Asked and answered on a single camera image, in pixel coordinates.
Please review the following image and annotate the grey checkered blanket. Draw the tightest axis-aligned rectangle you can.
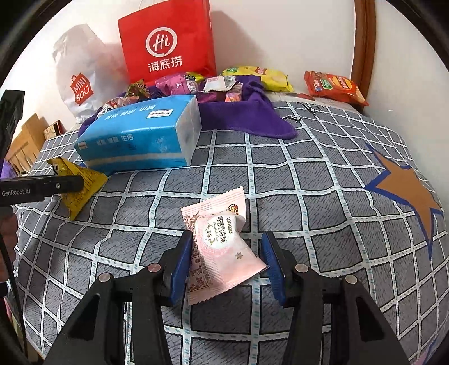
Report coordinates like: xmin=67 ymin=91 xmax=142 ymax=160
xmin=14 ymin=100 xmax=446 ymax=365

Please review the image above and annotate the gold brown snack packet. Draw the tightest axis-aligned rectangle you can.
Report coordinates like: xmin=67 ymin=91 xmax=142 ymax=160
xmin=126 ymin=79 xmax=151 ymax=99

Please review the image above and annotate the red paper bag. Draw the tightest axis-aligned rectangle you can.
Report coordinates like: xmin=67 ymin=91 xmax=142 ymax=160
xmin=117 ymin=0 xmax=217 ymax=86

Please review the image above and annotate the yellow snack packet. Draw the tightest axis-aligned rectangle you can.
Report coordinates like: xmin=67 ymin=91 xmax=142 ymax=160
xmin=47 ymin=157 xmax=109 ymax=222

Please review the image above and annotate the patterned cardboard box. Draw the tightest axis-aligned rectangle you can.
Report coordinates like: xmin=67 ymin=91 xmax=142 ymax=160
xmin=44 ymin=120 xmax=65 ymax=141

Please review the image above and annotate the brown wooden door frame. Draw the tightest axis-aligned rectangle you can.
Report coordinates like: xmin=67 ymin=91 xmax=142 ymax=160
xmin=351 ymin=0 xmax=377 ymax=97

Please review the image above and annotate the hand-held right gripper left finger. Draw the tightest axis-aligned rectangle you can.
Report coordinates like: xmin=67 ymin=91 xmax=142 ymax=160
xmin=44 ymin=230 xmax=193 ymax=365

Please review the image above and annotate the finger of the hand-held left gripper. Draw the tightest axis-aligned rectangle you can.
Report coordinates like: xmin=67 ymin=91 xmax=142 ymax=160
xmin=45 ymin=175 xmax=85 ymax=197
xmin=0 ymin=90 xmax=26 ymax=158

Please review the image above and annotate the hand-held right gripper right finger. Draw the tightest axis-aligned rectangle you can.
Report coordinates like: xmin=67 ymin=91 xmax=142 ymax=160
xmin=260 ymin=231 xmax=411 ymax=365

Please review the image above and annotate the yellow chips bag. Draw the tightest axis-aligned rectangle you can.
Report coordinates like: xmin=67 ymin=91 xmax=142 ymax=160
xmin=221 ymin=66 xmax=294 ymax=92

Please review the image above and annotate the purple cloth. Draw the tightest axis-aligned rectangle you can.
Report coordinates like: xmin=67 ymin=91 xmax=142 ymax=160
xmin=78 ymin=81 xmax=299 ymax=141

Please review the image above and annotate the blue tissue pack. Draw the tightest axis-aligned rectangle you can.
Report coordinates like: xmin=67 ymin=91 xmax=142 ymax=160
xmin=74 ymin=94 xmax=203 ymax=176

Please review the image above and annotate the pale pink snowflake packet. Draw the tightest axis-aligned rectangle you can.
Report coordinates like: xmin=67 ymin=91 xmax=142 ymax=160
xmin=180 ymin=187 xmax=268 ymax=305

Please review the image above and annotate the light wooden furniture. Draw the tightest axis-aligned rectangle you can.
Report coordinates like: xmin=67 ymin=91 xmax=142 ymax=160
xmin=7 ymin=113 xmax=50 ymax=172

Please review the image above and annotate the magenta snack packet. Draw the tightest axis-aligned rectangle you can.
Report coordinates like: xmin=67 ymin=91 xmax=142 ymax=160
xmin=155 ymin=73 xmax=197 ymax=96

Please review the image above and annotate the white plastic bag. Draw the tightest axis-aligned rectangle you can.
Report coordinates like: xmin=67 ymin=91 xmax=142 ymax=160
xmin=52 ymin=24 xmax=129 ymax=123

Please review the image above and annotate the orange chips bag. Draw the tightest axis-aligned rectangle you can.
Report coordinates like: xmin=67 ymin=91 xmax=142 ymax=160
xmin=304 ymin=70 xmax=370 ymax=106

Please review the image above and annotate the silver white snack packet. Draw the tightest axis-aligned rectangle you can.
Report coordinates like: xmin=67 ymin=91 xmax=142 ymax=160
xmin=203 ymin=75 xmax=239 ymax=92

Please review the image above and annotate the red white panda packet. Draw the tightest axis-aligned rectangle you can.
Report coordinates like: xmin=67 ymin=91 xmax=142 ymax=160
xmin=102 ymin=98 xmax=130 ymax=115

